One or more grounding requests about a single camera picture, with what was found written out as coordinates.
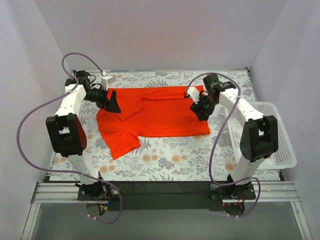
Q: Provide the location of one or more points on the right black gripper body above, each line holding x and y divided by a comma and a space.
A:
201, 110

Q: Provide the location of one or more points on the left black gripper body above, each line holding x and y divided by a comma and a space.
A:
109, 99

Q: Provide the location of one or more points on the orange t shirt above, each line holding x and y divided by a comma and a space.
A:
152, 112

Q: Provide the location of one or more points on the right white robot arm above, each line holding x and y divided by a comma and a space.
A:
259, 138

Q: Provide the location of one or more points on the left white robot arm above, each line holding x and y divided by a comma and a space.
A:
66, 132

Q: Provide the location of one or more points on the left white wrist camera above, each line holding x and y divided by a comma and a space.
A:
105, 81

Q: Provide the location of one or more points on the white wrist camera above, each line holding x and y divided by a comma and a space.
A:
105, 81
192, 93

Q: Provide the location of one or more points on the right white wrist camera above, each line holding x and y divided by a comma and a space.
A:
192, 93

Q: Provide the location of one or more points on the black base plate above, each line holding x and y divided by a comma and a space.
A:
164, 195

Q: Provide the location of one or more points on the aluminium frame rail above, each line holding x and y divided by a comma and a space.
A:
271, 191

